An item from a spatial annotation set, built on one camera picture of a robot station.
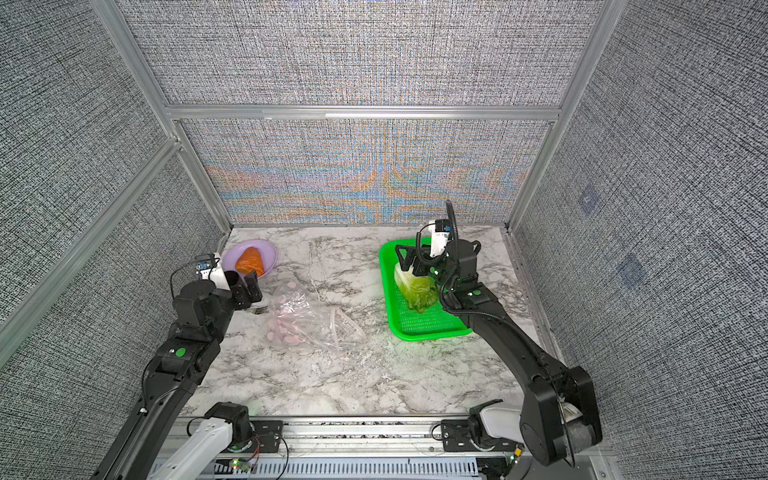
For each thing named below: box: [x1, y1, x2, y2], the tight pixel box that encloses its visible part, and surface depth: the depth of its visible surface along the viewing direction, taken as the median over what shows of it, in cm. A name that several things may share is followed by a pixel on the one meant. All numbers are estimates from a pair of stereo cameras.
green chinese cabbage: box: [394, 262, 438, 313], surface depth 94 cm
